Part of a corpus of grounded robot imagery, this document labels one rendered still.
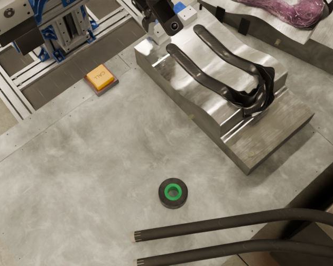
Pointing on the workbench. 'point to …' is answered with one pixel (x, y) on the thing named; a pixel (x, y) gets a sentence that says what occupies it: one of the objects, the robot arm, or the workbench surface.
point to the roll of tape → (167, 201)
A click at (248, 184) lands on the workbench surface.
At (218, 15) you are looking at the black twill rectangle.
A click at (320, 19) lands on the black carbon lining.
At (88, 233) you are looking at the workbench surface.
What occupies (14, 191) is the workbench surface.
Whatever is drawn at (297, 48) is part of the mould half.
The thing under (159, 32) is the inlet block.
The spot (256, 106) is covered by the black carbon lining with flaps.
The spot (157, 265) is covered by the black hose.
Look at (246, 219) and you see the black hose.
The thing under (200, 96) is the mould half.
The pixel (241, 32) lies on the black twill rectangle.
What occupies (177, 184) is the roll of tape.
